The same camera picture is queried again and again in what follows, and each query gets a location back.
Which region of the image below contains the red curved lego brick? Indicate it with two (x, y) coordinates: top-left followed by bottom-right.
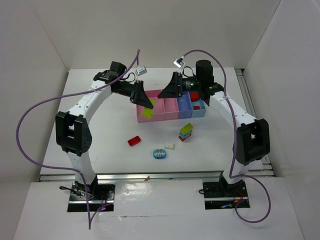
(189, 92), (200, 102)

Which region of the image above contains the green 2x4 lego brick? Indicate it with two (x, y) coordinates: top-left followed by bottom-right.
(180, 123), (194, 135)

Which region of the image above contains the teal lego brick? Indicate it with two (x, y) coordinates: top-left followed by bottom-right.
(178, 131), (192, 138)

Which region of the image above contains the red lego base brick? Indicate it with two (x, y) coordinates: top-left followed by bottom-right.
(178, 134), (192, 142)

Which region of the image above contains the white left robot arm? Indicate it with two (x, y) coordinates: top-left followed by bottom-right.
(55, 61), (153, 192)

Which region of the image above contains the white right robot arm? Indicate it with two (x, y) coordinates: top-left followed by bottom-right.
(157, 60), (270, 185)

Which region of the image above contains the small pink bin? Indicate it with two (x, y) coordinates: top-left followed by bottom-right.
(163, 98), (179, 120)

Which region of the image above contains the dark blue bin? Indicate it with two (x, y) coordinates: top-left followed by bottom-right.
(176, 92), (193, 119)

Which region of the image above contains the large pink bin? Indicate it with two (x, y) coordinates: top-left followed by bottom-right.
(136, 89), (165, 123)

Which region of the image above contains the light blue bin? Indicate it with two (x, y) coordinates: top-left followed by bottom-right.
(189, 92), (206, 118)

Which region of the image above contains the red flat lego brick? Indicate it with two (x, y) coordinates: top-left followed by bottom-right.
(127, 135), (141, 147)

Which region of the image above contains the white lego brick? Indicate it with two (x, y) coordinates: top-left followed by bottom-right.
(164, 142), (175, 150)

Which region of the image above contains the teal oval monster brick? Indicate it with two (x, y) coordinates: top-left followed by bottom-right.
(152, 148), (167, 159)

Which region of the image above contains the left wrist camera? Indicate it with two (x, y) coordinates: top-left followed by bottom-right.
(135, 66), (147, 76)

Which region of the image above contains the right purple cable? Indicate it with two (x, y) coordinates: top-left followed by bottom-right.
(182, 49), (272, 223)

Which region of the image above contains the purple cable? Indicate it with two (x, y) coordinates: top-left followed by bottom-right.
(182, 49), (272, 223)
(15, 48), (141, 230)

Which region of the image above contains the front aluminium rail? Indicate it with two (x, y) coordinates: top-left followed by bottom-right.
(38, 169), (276, 182)

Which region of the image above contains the aluminium rail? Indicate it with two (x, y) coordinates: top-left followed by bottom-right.
(38, 169), (276, 182)
(235, 69), (271, 166)

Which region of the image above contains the right side aluminium rail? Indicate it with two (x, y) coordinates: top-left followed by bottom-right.
(235, 69), (271, 166)

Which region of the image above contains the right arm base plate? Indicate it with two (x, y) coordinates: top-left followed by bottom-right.
(198, 180), (251, 210)

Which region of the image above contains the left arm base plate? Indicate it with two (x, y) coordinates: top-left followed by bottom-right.
(59, 183), (116, 213)

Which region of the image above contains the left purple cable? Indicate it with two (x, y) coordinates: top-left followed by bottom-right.
(15, 48), (141, 230)

